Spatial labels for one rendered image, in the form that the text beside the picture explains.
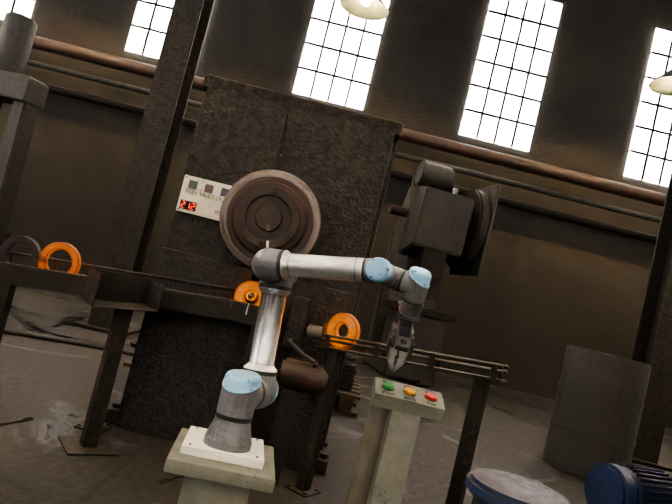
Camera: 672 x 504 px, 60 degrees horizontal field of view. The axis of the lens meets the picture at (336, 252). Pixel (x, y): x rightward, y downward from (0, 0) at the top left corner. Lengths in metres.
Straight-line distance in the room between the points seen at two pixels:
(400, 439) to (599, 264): 7.96
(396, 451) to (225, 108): 1.82
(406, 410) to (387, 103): 7.57
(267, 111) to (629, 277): 7.81
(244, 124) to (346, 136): 0.51
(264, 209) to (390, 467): 1.24
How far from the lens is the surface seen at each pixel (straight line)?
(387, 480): 2.06
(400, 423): 2.01
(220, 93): 3.02
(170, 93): 5.66
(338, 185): 2.87
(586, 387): 4.54
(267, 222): 2.61
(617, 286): 9.88
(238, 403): 1.87
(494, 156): 8.58
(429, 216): 6.86
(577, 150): 9.84
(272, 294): 1.99
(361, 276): 1.77
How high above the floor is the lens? 0.89
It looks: 3 degrees up
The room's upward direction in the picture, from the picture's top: 14 degrees clockwise
